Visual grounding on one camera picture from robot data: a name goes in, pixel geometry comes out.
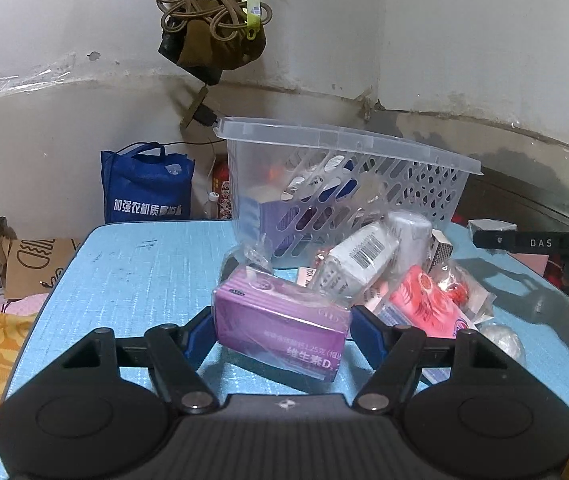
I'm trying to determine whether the small grey box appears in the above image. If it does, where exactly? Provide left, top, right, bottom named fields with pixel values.
left=468, top=218, right=519, bottom=235

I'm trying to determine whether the white roll in bag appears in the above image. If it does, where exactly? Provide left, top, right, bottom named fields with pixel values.
left=386, top=211, right=434, bottom=282

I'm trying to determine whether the clear plastic basket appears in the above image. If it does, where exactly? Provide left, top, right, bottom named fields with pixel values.
left=214, top=116, right=484, bottom=267

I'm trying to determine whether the silver item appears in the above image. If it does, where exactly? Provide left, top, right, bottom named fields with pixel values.
left=282, top=157, right=346, bottom=202

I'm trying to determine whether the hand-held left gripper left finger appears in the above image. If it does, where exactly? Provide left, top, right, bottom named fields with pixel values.
left=59, top=306, right=218, bottom=415

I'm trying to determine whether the pink patterned packet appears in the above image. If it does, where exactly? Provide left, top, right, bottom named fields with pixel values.
left=387, top=265, right=479, bottom=343

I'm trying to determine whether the pink pillow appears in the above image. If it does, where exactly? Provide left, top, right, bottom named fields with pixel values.
left=512, top=251, right=551, bottom=278

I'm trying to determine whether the red packet behind basket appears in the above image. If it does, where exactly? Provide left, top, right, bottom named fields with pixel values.
left=211, top=159, right=231, bottom=219

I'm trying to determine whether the blue tote bag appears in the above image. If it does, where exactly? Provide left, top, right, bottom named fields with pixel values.
left=100, top=142, right=196, bottom=224

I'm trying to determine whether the knotted brown cord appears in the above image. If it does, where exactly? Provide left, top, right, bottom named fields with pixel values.
left=151, top=0, right=274, bottom=41

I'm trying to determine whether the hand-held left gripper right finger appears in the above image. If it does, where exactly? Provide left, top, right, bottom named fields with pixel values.
left=352, top=305, right=510, bottom=415

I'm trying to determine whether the mesh patterned box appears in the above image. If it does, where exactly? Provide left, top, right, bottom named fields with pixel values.
left=431, top=229, right=454, bottom=274

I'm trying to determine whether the clear plastic bottle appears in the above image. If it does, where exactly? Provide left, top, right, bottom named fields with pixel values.
left=202, top=191, right=221, bottom=221

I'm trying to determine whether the white box with barcode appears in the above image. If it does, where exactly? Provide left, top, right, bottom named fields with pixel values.
left=309, top=221, right=401, bottom=297

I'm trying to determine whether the brown hanging bag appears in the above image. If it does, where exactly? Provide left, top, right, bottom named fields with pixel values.
left=158, top=10, right=268, bottom=86

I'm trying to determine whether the white ball in bag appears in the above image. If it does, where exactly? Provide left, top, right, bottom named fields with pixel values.
left=479, top=321, right=526, bottom=362

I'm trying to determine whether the red ball in clear bag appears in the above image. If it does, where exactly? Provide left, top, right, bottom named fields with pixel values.
left=435, top=259, right=496, bottom=322

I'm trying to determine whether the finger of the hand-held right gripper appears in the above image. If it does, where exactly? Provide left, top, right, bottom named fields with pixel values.
left=471, top=230, right=564, bottom=254

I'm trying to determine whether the brown paper bag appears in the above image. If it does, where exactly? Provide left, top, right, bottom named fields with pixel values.
left=0, top=217, right=84, bottom=302

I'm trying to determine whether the small purple box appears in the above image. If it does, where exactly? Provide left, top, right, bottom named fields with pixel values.
left=258, top=199, right=326, bottom=257

